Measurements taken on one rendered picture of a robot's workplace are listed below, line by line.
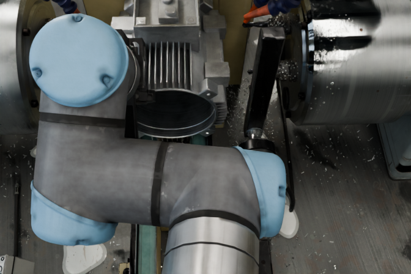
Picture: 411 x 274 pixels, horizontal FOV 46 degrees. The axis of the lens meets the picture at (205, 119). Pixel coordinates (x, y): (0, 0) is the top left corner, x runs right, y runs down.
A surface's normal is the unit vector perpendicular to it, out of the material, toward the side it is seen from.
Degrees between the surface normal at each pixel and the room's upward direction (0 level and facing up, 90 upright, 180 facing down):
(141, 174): 12
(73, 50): 30
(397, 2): 2
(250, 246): 49
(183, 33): 90
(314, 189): 0
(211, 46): 0
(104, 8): 90
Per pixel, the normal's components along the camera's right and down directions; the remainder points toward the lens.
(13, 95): 0.04, 0.52
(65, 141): -0.06, -0.01
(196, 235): -0.39, -0.66
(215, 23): 0.01, -0.50
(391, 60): 0.04, 0.22
